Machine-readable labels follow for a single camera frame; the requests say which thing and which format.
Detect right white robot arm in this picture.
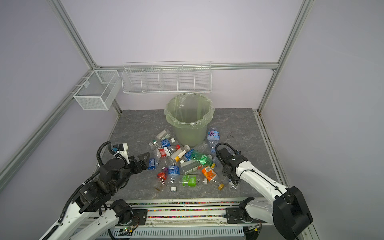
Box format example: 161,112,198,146
215,143,313,240

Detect clear bottle blue pink label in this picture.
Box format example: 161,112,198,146
206,127,220,154

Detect blue label bottle white cap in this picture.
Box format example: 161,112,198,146
180,149,195,163

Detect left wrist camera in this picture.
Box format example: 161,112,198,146
112,143,129,165

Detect green label clear bottle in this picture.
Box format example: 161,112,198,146
180,175,208,188

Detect red label clear bottle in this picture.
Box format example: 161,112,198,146
154,145,181,159

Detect clear square bottle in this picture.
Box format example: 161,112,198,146
156,129,171,141

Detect long white wire shelf basket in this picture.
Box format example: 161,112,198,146
121,61,213,94

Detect small white mesh basket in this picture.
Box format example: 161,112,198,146
74,70,122,111

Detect green crushed plastic bottle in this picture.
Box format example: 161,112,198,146
191,151,214,167

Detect red label small bottle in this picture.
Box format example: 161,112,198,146
155,167,168,192

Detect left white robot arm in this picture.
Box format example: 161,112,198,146
41,142,151,240

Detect blue label bottle back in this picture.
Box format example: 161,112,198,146
149,138,176,150

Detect green lined mesh waste bin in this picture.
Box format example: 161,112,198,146
164,93,215,147

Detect orange label bottle yellow cap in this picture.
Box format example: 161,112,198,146
202,166,225,191

